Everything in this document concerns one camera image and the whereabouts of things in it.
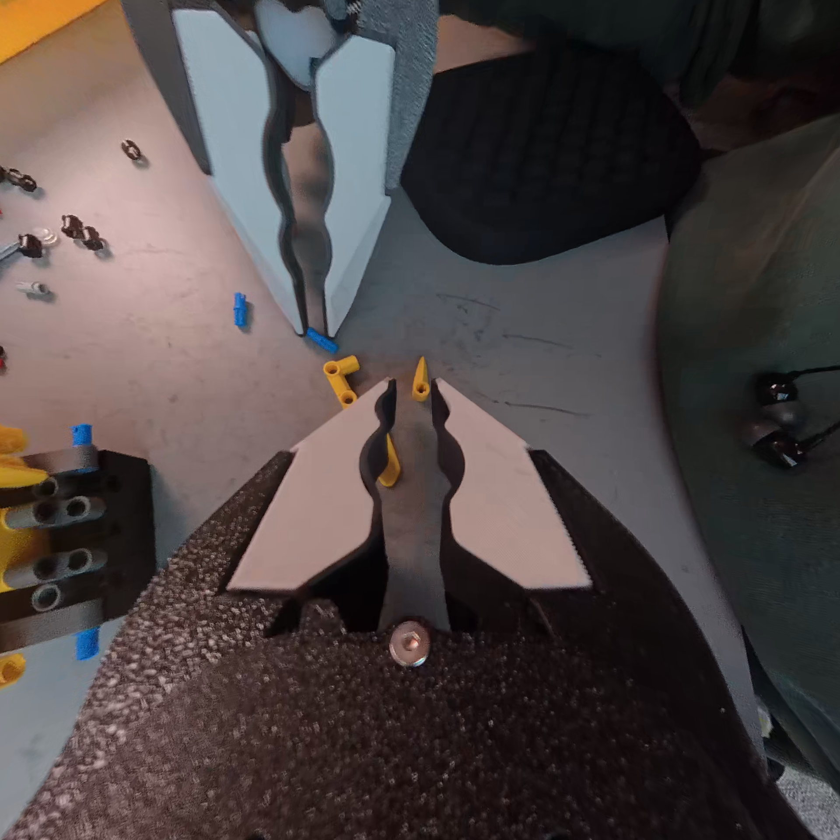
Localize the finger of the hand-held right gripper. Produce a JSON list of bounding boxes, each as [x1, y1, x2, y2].
[[314, 33, 398, 338], [171, 8, 309, 337]]

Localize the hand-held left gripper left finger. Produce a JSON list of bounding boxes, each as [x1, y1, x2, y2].
[[225, 377, 399, 598]]

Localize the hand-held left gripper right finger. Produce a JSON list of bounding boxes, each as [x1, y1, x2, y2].
[[432, 377, 593, 591]]

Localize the yellow lego connector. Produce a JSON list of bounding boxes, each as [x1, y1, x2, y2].
[[323, 355, 362, 409]]

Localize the scattered small lego pieces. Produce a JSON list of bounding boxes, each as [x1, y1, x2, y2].
[[0, 164, 109, 375]]

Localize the yellow lego vehicle model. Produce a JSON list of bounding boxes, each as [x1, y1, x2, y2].
[[0, 422, 157, 691]]

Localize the person's black pants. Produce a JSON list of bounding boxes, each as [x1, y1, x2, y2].
[[400, 47, 702, 265]]

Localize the black wired earphones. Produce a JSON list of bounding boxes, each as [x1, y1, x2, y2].
[[740, 366, 840, 471]]

